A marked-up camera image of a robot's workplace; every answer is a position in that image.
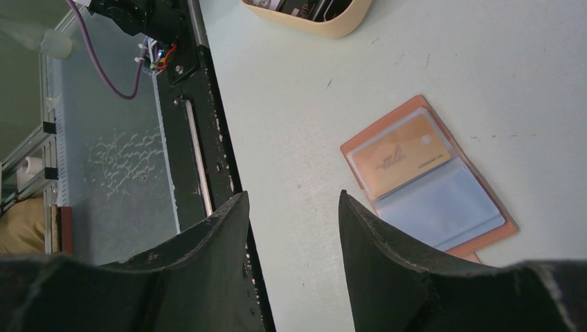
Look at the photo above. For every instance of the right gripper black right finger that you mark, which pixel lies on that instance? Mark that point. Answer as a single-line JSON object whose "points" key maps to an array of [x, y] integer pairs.
{"points": [[397, 283]]}

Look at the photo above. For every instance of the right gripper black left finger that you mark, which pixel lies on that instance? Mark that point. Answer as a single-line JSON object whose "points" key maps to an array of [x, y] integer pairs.
{"points": [[201, 279]]}

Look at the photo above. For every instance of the tan credit card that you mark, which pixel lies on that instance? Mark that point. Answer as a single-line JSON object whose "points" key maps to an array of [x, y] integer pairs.
{"points": [[400, 153]]}

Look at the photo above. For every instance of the yellow oval tray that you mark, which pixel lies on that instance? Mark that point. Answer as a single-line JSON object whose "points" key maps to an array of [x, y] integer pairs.
{"points": [[331, 19]]}

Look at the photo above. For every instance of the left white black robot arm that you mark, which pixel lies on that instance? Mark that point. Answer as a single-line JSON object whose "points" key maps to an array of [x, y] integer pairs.
{"points": [[164, 21]]}

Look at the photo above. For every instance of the credit card stack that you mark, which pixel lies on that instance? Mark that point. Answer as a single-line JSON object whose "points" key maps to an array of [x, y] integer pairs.
{"points": [[313, 10]]}

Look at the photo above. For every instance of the aluminium frame rail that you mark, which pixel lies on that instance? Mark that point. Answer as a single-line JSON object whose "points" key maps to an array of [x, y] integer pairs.
{"points": [[32, 218]]}

